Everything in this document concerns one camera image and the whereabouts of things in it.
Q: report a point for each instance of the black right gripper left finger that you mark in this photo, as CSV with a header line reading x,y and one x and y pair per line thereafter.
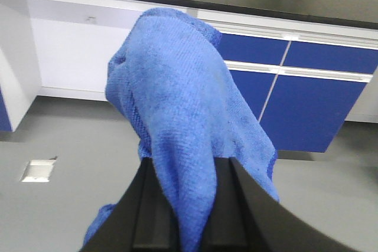
x,y
142,220

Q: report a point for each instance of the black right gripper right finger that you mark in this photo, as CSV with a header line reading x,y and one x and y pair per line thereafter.
x,y
322,206

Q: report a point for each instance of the blue microfiber cloth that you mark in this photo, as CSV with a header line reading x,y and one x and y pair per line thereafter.
x,y
169,80

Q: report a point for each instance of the white floor outlet plate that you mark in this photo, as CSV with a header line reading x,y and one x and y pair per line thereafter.
x,y
38,171

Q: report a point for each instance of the blue cabinet under far bench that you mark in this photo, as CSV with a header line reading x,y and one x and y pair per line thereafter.
x,y
300,79

